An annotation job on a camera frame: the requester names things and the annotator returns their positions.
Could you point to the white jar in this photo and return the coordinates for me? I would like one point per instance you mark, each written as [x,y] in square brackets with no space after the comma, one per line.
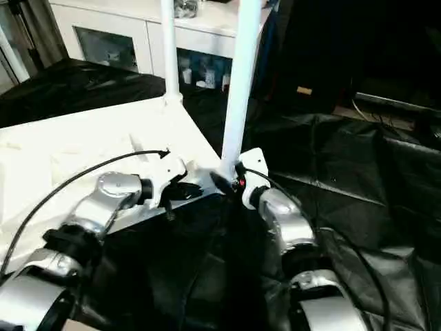
[185,73]

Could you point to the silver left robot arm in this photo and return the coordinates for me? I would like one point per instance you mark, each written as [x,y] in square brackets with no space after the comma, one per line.
[103,200]

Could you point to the black plastic mat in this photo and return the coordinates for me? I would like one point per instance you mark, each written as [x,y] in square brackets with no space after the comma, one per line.
[372,186]

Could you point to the white glass-door cabinet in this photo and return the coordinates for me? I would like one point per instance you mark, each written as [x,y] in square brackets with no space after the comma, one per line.
[103,27]

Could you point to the white door frame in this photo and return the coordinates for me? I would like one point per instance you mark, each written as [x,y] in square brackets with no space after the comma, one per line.
[12,55]

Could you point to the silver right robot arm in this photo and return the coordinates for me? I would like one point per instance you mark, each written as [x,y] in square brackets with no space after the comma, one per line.
[286,224]

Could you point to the dark metal rail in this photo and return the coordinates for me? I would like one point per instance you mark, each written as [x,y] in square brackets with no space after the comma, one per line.
[400,103]

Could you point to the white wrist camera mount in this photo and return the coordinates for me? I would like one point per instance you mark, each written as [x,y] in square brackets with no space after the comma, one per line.
[165,169]
[251,162]

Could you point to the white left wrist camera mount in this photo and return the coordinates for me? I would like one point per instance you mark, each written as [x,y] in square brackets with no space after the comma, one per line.
[165,169]

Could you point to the white plastic table top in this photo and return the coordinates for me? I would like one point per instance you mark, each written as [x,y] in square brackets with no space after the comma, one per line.
[69,145]

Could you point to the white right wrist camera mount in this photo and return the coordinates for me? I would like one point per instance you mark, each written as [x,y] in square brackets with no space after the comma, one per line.
[251,162]

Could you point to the white plastic table leg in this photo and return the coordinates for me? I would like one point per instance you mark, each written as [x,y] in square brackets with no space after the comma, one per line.
[169,48]
[241,76]

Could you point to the small yellow label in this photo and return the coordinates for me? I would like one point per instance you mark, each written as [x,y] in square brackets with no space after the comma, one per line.
[304,90]

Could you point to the small white cup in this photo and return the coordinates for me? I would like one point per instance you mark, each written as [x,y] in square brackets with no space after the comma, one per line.
[225,82]

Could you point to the small grey container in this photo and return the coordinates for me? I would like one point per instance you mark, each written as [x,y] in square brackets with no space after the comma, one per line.
[186,7]

